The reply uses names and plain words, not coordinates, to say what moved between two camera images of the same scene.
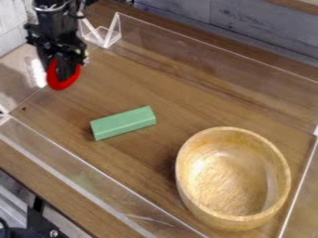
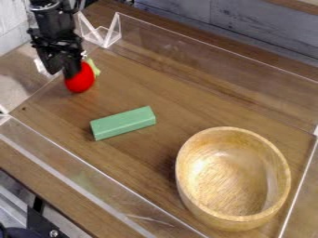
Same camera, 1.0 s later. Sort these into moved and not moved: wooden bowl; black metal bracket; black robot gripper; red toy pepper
Moved: red toy pepper
Not moved: black robot gripper; wooden bowl; black metal bracket
